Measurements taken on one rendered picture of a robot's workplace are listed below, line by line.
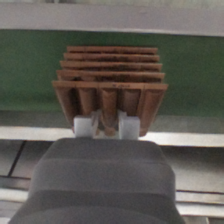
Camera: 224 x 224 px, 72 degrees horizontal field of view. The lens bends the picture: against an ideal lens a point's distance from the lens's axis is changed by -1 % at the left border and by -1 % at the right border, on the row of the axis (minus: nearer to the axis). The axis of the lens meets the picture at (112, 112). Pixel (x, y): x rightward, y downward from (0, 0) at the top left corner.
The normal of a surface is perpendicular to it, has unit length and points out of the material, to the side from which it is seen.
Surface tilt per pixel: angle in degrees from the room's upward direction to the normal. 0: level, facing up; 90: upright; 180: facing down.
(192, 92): 2
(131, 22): 90
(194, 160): 90
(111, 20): 90
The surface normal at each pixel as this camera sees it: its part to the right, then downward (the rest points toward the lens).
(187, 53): -0.03, 0.78
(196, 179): 0.02, -0.62
